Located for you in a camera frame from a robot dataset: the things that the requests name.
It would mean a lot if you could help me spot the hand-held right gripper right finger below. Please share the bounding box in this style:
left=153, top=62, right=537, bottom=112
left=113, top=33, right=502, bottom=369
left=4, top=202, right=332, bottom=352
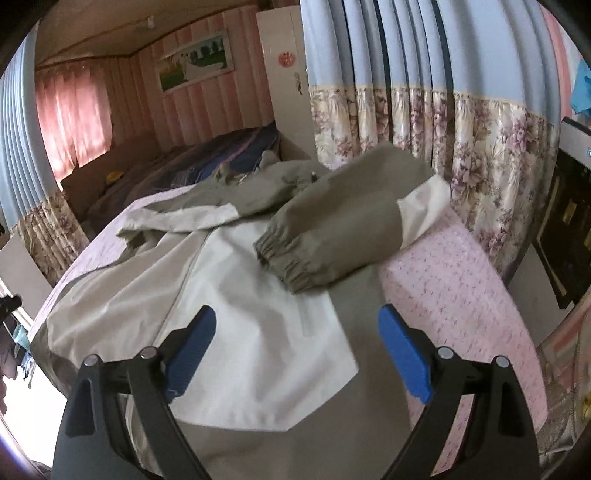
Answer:
left=378, top=303, right=541, bottom=480

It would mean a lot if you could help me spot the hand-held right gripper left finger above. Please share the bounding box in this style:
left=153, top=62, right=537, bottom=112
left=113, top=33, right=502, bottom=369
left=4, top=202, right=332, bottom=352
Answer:
left=53, top=305, right=218, bottom=480

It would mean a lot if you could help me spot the grey and white jacket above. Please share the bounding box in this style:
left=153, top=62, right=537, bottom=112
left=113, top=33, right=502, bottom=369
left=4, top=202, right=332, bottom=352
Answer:
left=30, top=142, right=451, bottom=480

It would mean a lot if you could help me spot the pink floral bedsheet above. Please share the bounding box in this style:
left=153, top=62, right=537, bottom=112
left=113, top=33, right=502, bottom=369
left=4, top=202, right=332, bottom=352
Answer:
left=28, top=185, right=550, bottom=480

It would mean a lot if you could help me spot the white furniture panel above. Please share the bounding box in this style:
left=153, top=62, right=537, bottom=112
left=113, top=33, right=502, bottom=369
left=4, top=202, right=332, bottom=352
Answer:
left=0, top=231, right=54, bottom=315

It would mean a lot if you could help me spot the dark striped blanket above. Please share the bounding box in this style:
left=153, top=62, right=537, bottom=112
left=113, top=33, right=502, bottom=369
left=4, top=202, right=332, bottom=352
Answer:
left=85, top=122, right=282, bottom=222

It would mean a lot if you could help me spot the brown bed headboard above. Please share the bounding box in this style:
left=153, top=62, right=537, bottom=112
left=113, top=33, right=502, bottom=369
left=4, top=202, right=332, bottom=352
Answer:
left=60, top=136, right=185, bottom=222

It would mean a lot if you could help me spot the dark cabinet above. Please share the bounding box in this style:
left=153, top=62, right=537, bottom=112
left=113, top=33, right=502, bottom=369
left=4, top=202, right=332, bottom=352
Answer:
left=536, top=117, right=591, bottom=310

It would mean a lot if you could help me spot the pink curtain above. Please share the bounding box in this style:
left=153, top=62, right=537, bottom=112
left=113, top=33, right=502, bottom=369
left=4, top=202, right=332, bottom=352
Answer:
left=34, top=60, right=114, bottom=181

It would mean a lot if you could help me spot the white wardrobe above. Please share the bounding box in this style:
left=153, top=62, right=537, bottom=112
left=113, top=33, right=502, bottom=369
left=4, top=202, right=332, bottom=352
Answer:
left=256, top=7, right=319, bottom=160

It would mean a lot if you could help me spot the blue cloth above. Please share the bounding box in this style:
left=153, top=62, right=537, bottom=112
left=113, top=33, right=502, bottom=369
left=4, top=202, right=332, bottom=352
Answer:
left=570, top=60, right=591, bottom=116

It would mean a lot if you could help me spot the framed wall picture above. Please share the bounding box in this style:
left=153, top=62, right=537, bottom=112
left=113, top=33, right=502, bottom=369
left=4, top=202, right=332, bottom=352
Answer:
left=154, top=30, right=234, bottom=93

